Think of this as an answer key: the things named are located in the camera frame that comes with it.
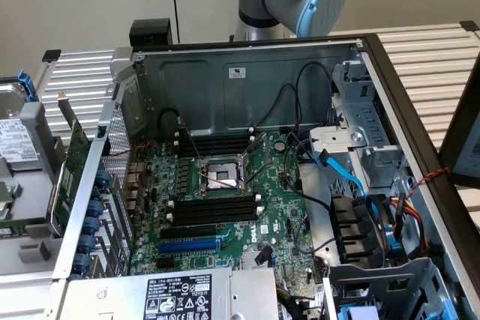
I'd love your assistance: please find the silver power supply with label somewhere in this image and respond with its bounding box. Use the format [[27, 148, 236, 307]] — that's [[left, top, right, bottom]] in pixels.
[[55, 265, 281, 320]]

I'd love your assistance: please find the thick black wire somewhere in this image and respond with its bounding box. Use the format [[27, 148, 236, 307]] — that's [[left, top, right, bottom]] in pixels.
[[283, 130, 335, 211]]

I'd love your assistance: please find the grey hard drive caddy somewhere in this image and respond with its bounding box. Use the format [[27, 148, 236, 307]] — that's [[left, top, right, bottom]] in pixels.
[[0, 101, 74, 274]]

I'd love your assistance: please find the metal CPU socket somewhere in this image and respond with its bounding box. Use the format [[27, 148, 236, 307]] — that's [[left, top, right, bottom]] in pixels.
[[196, 157, 253, 199]]

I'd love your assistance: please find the blue flat SATA wire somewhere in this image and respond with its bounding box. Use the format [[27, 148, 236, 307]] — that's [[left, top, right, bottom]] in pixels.
[[316, 148, 380, 223]]

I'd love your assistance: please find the black wire connector plug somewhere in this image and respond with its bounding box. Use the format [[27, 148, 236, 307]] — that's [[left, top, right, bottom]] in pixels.
[[253, 244, 274, 267]]

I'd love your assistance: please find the thin metal locking lever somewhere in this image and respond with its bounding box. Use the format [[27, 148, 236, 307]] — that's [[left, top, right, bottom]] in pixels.
[[243, 157, 281, 188], [178, 117, 206, 166]]

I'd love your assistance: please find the grey metal PC case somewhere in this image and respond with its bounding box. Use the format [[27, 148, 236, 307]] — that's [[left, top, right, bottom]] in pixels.
[[55, 33, 480, 320]]

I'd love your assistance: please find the blue card retention clip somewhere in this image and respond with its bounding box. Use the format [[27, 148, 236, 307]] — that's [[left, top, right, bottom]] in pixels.
[[95, 169, 112, 188], [73, 252, 91, 274], [88, 199, 105, 218], [82, 216, 101, 235], [79, 233, 97, 252]]

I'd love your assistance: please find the black box with port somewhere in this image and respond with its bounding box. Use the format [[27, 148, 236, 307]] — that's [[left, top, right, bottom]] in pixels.
[[129, 19, 173, 47]]

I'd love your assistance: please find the thin red wire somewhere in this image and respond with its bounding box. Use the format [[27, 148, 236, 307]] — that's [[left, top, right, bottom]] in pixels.
[[108, 139, 155, 159]]

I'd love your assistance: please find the thin black wire tall loop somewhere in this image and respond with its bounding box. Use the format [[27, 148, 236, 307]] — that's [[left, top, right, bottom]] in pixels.
[[294, 62, 335, 128]]

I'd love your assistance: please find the dark grey metal disk bay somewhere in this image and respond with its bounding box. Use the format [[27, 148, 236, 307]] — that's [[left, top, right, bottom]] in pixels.
[[324, 256, 464, 320]]

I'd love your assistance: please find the metal socket cover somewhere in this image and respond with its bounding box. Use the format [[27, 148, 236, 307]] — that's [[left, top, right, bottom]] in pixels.
[[241, 133, 272, 184]]

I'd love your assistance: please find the long blue expansion slot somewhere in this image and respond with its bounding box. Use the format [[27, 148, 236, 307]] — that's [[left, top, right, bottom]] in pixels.
[[156, 239, 221, 256]]

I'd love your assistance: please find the green Dell motherboard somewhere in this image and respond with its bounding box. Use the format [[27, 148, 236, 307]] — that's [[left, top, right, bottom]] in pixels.
[[129, 130, 327, 301]]

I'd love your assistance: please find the grey black curved wire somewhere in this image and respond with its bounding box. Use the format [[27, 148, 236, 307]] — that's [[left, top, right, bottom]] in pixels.
[[294, 214, 335, 254]]

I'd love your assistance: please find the red black twisted wire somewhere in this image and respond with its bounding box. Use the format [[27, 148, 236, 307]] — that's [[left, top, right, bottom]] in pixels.
[[411, 166, 452, 196]]

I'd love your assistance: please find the thin black wire low arc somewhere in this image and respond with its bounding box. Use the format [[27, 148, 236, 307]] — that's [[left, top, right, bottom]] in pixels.
[[258, 83, 301, 128]]

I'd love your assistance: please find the black fan shroud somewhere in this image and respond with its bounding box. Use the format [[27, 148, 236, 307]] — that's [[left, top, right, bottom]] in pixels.
[[329, 194, 395, 265]]

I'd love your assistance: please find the blue plastic drive bracket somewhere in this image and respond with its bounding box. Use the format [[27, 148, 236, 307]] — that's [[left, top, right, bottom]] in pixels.
[[338, 304, 380, 320]]

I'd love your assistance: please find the black framed grey panel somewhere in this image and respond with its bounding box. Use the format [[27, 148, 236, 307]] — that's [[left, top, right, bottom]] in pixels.
[[438, 49, 480, 190]]

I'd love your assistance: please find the light grey metal disk bay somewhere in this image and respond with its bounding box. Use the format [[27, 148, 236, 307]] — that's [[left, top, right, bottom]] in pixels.
[[307, 59, 408, 196]]

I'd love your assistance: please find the silver hard disk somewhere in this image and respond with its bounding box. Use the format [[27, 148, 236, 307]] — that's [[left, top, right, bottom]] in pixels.
[[0, 79, 41, 172]]

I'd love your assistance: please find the yellow red black wire bundle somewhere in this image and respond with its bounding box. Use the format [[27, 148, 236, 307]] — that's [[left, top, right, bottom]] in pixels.
[[388, 193, 432, 257]]

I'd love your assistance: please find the long black expansion slot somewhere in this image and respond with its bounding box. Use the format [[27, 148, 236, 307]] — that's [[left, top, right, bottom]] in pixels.
[[160, 223, 218, 241]]

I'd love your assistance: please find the green graphics card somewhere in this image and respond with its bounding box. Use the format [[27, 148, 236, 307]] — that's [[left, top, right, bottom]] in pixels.
[[46, 89, 93, 237]]

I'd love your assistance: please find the black wire small loop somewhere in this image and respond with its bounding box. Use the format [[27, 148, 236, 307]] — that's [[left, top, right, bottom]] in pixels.
[[157, 107, 183, 148]]

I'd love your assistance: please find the blue plastic disk bracket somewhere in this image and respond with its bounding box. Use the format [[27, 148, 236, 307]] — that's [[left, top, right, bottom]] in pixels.
[[17, 68, 41, 104]]

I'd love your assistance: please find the silver finned heatsink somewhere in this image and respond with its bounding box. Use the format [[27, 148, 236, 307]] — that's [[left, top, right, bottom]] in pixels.
[[241, 250, 272, 269]]

